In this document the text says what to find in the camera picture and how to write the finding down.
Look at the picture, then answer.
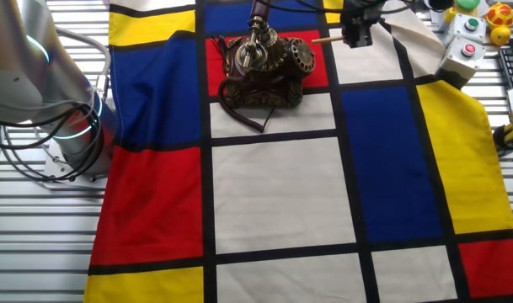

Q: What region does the brass and red phone handset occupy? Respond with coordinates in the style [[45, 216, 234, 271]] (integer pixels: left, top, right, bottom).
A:
[[234, 0, 279, 72]]

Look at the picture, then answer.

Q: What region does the grey robot power cable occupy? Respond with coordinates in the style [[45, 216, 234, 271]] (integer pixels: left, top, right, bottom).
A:
[[53, 27, 114, 102]]

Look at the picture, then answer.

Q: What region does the yellow box with green button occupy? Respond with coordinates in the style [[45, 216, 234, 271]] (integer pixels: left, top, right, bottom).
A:
[[443, 0, 481, 23]]

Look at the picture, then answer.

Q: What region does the short wooden stick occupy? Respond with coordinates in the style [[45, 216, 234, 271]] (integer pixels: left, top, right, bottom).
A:
[[311, 35, 346, 45]]

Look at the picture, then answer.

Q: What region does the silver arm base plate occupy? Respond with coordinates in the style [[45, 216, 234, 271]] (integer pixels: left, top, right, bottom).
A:
[[40, 136, 110, 190]]

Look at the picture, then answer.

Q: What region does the black phone line cable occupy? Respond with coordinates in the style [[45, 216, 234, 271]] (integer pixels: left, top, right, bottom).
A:
[[211, 35, 228, 58]]

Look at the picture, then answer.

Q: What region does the grey box with red button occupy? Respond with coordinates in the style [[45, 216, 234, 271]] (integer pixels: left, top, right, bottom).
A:
[[435, 35, 487, 90]]

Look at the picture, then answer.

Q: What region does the antique rotary phone base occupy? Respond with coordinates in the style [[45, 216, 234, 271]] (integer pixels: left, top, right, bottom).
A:
[[221, 35, 317, 109]]

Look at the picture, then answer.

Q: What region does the orange and yellow toy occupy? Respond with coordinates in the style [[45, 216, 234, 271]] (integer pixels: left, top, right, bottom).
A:
[[486, 2, 513, 30]]

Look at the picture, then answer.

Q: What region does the dark coiled phone cord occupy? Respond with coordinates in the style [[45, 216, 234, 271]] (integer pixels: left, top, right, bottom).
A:
[[216, 75, 278, 134]]

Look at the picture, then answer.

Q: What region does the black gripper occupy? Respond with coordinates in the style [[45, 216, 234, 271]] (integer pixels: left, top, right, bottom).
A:
[[339, 0, 386, 49]]

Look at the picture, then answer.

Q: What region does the grey box with green button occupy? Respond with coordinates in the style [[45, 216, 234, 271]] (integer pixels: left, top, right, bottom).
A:
[[447, 13, 488, 43]]

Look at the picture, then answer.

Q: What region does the yellow and black clamp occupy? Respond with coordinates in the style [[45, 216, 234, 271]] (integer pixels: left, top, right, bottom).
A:
[[493, 122, 513, 152]]

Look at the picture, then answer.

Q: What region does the wrist camera with silver bracket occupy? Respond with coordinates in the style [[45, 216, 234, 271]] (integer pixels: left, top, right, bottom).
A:
[[423, 0, 456, 13]]

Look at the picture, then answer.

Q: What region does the colour block tablecloth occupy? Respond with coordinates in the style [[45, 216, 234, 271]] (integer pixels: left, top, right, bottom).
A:
[[83, 0, 513, 303]]

